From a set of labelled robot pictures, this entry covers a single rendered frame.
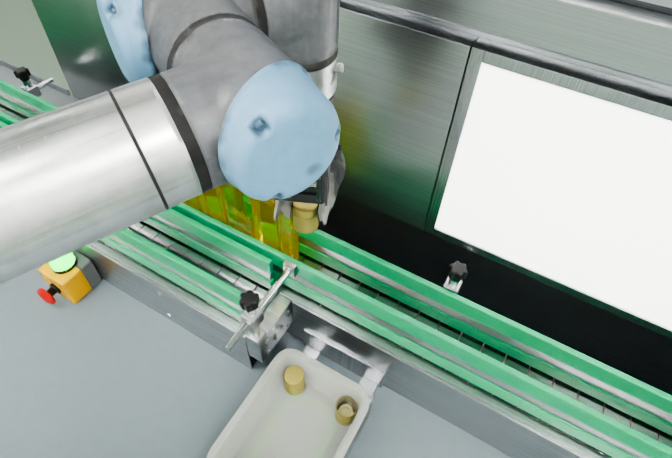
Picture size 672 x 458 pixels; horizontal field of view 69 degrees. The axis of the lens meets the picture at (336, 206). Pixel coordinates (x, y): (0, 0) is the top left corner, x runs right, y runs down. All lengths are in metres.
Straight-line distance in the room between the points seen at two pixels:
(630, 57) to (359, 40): 0.31
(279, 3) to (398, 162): 0.41
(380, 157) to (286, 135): 0.51
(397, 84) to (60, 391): 0.77
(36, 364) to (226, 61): 0.85
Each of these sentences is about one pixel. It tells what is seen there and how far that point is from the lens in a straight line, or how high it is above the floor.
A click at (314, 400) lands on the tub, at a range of 0.90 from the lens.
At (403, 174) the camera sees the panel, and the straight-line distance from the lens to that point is 0.77.
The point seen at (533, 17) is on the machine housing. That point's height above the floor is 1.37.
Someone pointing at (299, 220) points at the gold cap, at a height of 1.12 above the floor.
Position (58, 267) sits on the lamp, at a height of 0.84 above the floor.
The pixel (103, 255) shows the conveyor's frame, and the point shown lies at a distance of 1.00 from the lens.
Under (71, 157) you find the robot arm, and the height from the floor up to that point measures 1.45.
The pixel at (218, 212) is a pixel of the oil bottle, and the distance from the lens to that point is 0.86.
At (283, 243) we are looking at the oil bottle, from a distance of 0.81.
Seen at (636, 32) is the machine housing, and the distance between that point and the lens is 0.60.
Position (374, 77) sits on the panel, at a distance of 0.70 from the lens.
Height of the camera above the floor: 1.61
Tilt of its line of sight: 48 degrees down
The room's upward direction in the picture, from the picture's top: 3 degrees clockwise
